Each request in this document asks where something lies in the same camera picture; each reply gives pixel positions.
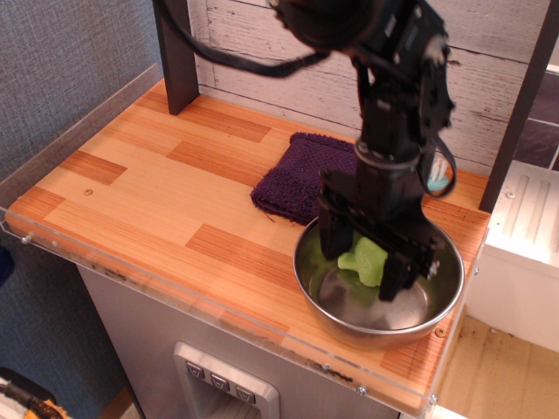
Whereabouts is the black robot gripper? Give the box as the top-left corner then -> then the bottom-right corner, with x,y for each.
318,148 -> 445,301

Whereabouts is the green toy broccoli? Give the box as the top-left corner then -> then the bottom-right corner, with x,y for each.
337,236 -> 388,287

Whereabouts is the stainless steel bowl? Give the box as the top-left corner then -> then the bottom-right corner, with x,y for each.
293,220 -> 465,349

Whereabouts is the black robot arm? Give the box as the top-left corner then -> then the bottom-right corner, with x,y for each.
272,1 -> 454,301

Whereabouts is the purple folded cloth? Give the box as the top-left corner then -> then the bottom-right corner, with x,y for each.
251,132 -> 355,225

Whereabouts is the teal dish brush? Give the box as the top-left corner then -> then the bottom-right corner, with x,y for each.
427,157 -> 450,192

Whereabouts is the white toy sink unit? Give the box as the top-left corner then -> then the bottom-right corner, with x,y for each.
462,65 -> 559,354

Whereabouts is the silver ice dispenser panel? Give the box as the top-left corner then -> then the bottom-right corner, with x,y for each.
173,341 -> 280,418

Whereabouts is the grey toy fridge cabinet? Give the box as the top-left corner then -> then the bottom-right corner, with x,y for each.
79,268 -> 399,418

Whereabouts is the clear acrylic left guard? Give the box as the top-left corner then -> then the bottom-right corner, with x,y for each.
1,64 -> 162,209

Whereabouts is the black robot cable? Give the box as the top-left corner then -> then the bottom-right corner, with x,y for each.
152,0 -> 333,79

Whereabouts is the dark right shelf post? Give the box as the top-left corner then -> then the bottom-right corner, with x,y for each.
479,0 -> 558,213

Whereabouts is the dark shelf post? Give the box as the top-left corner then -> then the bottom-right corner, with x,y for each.
479,0 -> 558,213
153,1 -> 199,115

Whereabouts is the dark left shelf post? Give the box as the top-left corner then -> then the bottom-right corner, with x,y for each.
153,1 -> 199,115

